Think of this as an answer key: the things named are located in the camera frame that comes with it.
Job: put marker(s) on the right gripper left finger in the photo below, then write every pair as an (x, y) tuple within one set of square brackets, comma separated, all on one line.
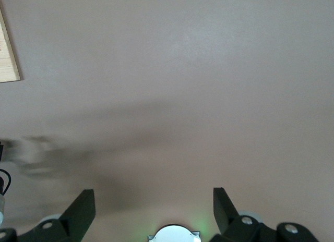
[(78, 216)]

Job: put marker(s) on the wooden cutting board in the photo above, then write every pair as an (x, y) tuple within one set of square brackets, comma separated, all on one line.
[(6, 59)]

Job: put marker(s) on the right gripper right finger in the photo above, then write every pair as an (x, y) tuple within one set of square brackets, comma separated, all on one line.
[(224, 216)]

